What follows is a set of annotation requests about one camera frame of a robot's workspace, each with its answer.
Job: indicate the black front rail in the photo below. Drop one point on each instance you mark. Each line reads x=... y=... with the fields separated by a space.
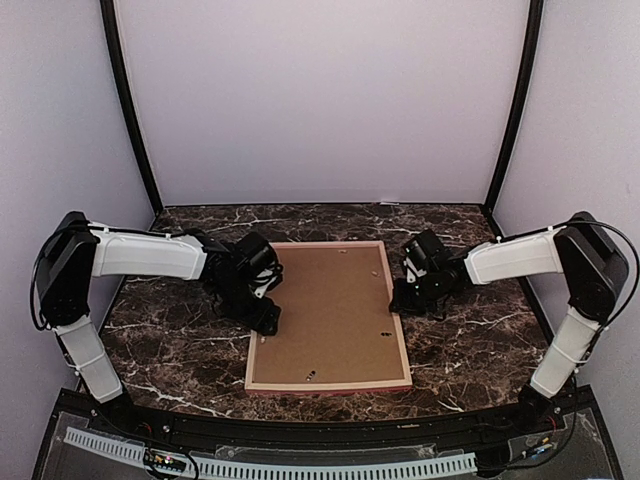
x=485 y=429

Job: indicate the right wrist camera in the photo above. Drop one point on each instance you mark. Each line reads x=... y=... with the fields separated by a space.
x=424 y=253

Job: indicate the left small circuit board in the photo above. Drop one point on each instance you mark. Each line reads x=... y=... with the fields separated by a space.
x=160 y=459

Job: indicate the white slotted cable duct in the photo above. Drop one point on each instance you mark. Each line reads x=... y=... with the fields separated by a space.
x=267 y=465

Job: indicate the right small circuit board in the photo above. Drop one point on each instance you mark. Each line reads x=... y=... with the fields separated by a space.
x=538 y=448

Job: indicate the brown cardboard backing board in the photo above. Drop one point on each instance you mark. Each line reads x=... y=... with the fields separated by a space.
x=330 y=320

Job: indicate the pink wooden picture frame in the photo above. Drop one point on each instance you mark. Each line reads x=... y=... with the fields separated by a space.
x=250 y=380

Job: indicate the left black enclosure post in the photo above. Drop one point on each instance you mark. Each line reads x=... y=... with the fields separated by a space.
x=126 y=101

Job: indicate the right black enclosure post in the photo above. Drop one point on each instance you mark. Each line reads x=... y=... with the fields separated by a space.
x=519 y=98

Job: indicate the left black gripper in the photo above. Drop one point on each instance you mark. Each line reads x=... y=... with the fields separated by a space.
x=261 y=320

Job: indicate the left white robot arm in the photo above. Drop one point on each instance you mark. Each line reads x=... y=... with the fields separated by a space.
x=79 y=251

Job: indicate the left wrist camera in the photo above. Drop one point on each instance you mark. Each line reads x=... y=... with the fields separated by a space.
x=258 y=264

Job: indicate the small circuit board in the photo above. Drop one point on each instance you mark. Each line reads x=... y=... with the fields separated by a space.
x=538 y=448
x=160 y=459

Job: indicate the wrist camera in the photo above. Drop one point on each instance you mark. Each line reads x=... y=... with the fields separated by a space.
x=258 y=264
x=424 y=253

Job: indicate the black enclosure post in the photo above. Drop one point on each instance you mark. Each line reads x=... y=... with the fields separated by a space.
x=126 y=101
x=519 y=98

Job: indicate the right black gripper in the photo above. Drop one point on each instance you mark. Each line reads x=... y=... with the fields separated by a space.
x=402 y=304

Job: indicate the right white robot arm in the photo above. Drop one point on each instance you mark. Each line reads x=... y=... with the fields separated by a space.
x=582 y=249

